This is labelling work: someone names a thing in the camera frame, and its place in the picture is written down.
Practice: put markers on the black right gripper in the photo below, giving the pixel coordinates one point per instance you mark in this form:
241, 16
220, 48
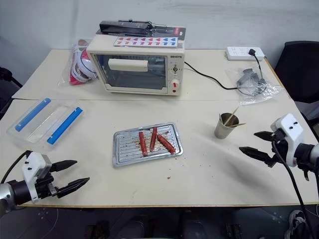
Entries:
280, 149

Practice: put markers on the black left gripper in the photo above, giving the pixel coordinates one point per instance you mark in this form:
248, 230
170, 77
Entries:
46, 186

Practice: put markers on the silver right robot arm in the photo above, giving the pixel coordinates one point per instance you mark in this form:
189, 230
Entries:
304, 156

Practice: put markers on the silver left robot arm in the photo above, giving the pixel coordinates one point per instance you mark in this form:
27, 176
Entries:
7, 193

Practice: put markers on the wooden stir stick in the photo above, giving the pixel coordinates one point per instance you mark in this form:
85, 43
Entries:
233, 115
238, 125

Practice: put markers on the metal cup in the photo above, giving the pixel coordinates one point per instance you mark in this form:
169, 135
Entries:
223, 132

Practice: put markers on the clear bag with grey parts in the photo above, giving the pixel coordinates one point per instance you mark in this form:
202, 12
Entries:
269, 90

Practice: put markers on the clear box with blue clips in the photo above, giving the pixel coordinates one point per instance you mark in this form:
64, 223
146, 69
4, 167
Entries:
37, 124

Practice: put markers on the ribbed metal baking tray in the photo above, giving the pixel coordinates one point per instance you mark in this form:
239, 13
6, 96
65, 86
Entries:
124, 149

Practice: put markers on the red grilled sausage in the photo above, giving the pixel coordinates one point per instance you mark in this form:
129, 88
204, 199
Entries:
153, 139
165, 143
143, 144

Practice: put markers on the black office chair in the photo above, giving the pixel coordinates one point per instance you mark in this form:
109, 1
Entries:
299, 69

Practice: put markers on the grey white sneaker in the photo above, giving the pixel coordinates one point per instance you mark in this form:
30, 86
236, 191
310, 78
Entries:
297, 221

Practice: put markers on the white power strip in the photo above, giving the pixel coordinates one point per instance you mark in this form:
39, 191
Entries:
236, 53

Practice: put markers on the clear bag with red-white items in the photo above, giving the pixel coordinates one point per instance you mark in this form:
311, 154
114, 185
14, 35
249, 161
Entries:
79, 67

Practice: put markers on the dark chair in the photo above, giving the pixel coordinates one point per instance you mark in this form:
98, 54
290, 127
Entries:
7, 74

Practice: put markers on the cream toaster oven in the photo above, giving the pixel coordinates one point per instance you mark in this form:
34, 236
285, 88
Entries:
139, 74

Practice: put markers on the red and blue heart sheet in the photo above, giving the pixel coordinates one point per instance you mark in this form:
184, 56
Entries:
147, 41

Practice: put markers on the black retail tool package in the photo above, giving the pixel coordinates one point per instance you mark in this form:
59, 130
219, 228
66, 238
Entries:
119, 27

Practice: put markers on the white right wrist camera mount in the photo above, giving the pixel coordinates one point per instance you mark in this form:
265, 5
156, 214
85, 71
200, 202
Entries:
290, 132

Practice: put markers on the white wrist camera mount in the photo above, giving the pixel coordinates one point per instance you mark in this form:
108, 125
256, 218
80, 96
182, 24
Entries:
33, 164
290, 132

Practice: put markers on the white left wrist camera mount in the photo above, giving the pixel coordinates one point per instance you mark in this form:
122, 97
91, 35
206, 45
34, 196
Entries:
33, 164

